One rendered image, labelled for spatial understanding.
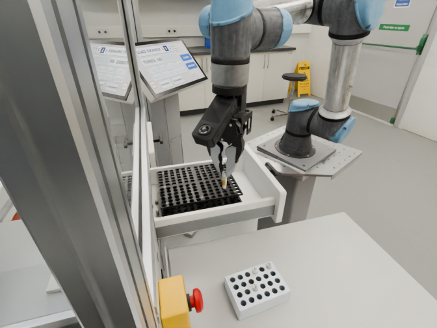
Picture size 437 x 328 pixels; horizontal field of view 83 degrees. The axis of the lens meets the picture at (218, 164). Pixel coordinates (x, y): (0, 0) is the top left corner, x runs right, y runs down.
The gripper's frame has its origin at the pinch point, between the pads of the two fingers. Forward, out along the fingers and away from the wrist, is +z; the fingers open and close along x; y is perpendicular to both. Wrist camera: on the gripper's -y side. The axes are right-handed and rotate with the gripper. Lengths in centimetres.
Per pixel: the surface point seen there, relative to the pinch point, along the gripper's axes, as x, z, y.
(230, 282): -8.9, 19.8, -12.6
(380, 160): -64, 100, 238
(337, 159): -23, 24, 67
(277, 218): -12.7, 15.8, 8.1
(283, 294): -20.1, 19.9, -9.4
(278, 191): -11.7, 7.2, 8.8
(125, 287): -12.2, -15.7, -37.7
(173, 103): 75, 16, 76
